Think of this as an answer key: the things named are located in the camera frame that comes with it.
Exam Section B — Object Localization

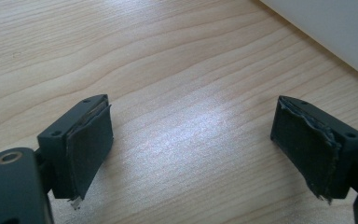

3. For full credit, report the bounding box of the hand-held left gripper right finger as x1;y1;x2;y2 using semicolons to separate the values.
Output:
269;95;358;204

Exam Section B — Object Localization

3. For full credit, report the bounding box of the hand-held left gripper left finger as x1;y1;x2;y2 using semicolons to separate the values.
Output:
36;93;115;210

